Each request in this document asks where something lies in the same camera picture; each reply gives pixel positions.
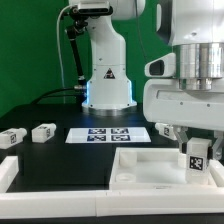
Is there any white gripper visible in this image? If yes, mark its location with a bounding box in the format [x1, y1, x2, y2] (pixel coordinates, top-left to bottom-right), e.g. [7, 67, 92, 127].
[143, 79, 224, 160]

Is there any white square table top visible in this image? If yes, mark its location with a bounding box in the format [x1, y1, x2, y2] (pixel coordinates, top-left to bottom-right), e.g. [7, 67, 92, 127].
[109, 147, 224, 190]

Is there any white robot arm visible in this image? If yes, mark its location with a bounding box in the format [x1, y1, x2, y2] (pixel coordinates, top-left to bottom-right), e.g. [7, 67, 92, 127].
[69, 0, 224, 160]

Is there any white sheet with fiducial markers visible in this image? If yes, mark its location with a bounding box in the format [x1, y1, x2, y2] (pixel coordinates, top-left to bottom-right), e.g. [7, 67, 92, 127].
[66, 127, 151, 144]

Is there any white left obstacle bar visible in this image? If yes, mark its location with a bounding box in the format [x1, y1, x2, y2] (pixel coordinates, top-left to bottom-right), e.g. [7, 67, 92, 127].
[0, 156, 19, 193]

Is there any white obstacle bar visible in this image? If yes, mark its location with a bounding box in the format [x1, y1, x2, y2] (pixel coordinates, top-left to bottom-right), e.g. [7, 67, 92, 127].
[0, 156, 19, 193]
[0, 188, 224, 219]

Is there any white front obstacle bar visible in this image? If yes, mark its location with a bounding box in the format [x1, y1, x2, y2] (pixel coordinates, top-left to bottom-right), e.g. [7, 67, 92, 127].
[0, 188, 224, 219]

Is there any black cable on table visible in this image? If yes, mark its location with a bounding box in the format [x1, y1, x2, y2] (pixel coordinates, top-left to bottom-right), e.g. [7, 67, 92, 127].
[30, 87, 88, 105]

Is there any camera on robot top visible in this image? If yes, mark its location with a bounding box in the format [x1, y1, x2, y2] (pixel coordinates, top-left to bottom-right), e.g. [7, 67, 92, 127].
[69, 0, 113, 16]

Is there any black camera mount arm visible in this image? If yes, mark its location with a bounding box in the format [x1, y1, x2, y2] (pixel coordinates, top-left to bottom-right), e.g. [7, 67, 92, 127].
[65, 19, 88, 86]

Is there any grey cable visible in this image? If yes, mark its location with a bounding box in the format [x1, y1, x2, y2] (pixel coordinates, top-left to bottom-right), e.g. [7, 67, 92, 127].
[55, 4, 74, 89]

